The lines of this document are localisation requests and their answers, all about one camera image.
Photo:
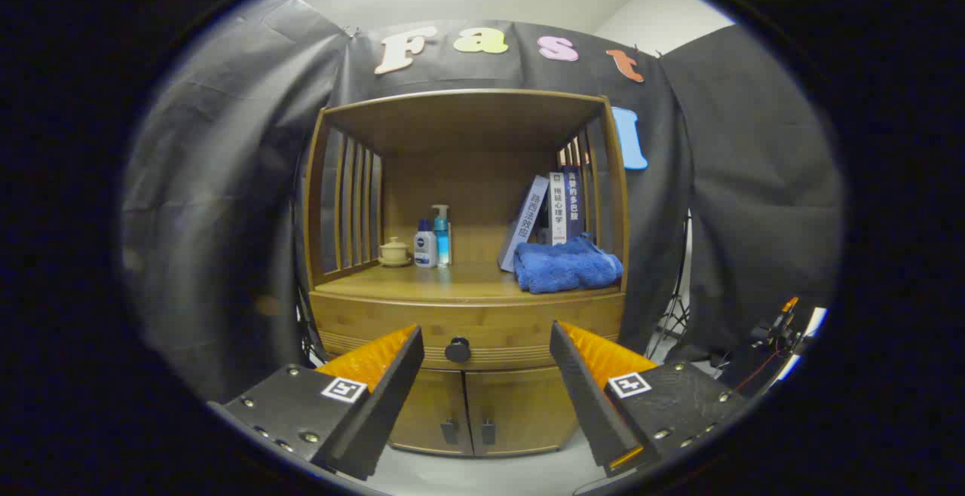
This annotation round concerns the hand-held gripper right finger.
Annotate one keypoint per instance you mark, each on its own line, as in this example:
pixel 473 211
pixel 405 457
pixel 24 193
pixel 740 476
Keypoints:
pixel 584 398

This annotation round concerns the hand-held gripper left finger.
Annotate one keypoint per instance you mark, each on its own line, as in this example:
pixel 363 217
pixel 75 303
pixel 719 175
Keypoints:
pixel 384 405

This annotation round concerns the black round drawer knob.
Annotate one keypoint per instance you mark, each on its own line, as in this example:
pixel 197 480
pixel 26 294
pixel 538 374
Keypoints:
pixel 457 350

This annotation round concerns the wooden cabinet door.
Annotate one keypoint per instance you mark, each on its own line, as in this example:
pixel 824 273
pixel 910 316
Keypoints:
pixel 520 409
pixel 433 413

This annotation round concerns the wooden countertop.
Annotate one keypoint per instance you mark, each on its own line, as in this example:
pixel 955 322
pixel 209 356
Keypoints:
pixel 452 281

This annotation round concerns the wooden cabinet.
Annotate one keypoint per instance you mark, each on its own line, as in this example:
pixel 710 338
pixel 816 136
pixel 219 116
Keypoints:
pixel 467 127

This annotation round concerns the black light stand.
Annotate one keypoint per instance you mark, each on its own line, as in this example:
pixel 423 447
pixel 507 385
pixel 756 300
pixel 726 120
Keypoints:
pixel 671 323

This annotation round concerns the blue towel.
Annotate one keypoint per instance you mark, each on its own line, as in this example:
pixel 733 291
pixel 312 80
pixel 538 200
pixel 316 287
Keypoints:
pixel 562 266

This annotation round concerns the beige lidded teacup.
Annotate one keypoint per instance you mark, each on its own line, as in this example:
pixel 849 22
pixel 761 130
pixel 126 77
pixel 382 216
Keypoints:
pixel 394 252

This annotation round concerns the white lotion bottle blue cap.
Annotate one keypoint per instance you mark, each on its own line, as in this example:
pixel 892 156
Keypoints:
pixel 425 251

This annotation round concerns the black device with orange part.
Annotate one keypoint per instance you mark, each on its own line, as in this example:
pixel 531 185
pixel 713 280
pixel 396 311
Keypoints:
pixel 754 364

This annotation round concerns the blue pump bottle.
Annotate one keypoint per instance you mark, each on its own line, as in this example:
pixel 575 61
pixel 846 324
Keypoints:
pixel 442 240

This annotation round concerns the lavender book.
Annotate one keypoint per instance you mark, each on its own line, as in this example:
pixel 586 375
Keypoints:
pixel 522 228

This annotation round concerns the white spine book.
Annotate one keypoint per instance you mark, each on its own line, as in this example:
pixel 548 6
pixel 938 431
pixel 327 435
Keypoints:
pixel 558 209

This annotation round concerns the dark blue spine book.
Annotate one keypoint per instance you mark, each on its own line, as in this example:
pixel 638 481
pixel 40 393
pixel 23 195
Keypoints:
pixel 574 202

